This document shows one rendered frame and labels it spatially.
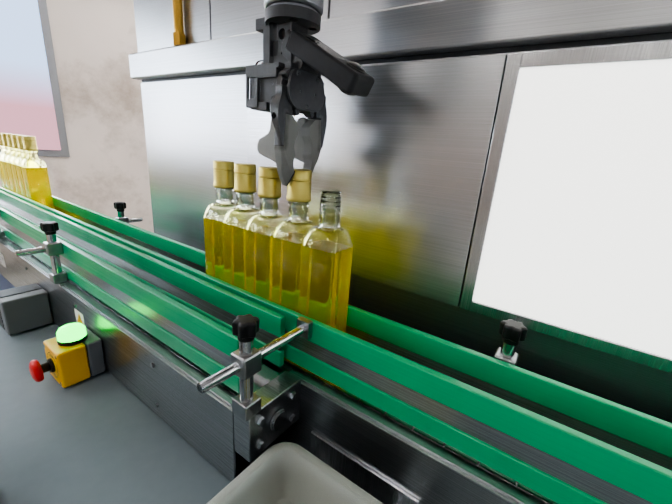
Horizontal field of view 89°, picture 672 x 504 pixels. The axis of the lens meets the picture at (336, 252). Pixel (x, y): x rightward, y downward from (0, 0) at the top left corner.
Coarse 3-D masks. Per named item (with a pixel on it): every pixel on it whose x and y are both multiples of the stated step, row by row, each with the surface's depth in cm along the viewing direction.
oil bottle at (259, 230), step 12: (252, 216) 53; (264, 216) 52; (276, 216) 52; (252, 228) 52; (264, 228) 51; (252, 240) 53; (264, 240) 51; (252, 252) 53; (264, 252) 52; (252, 264) 54; (264, 264) 52; (252, 276) 54; (264, 276) 53; (252, 288) 55; (264, 288) 53
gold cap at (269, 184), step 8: (264, 168) 50; (272, 168) 50; (264, 176) 50; (272, 176) 50; (264, 184) 50; (272, 184) 50; (280, 184) 52; (264, 192) 51; (272, 192) 51; (280, 192) 52
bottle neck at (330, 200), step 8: (320, 192) 45; (328, 192) 44; (336, 192) 44; (320, 200) 45; (328, 200) 45; (336, 200) 45; (320, 208) 46; (328, 208) 45; (336, 208) 45; (320, 216) 46; (328, 216) 45; (336, 216) 46; (320, 224) 46; (328, 224) 46; (336, 224) 46
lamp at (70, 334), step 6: (66, 324) 63; (72, 324) 63; (78, 324) 63; (60, 330) 61; (66, 330) 61; (72, 330) 61; (78, 330) 62; (84, 330) 63; (60, 336) 60; (66, 336) 61; (72, 336) 61; (78, 336) 62; (84, 336) 63; (60, 342) 61; (66, 342) 61; (72, 342) 61; (78, 342) 62
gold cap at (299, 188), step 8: (296, 168) 49; (296, 176) 47; (304, 176) 47; (288, 184) 48; (296, 184) 47; (304, 184) 47; (288, 192) 48; (296, 192) 47; (304, 192) 48; (288, 200) 48; (296, 200) 48; (304, 200) 48
